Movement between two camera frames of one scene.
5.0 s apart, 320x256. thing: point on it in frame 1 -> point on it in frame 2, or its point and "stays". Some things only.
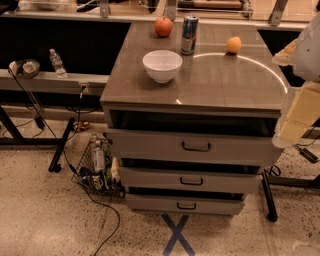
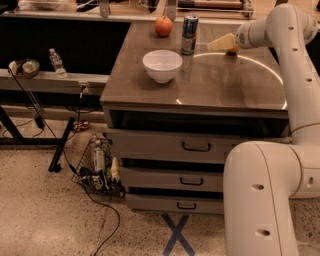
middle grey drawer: x=192 y=177 stays
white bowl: x=162 y=65 stays
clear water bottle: x=57 y=64 stays
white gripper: x=309 y=55 -> x=242 y=38
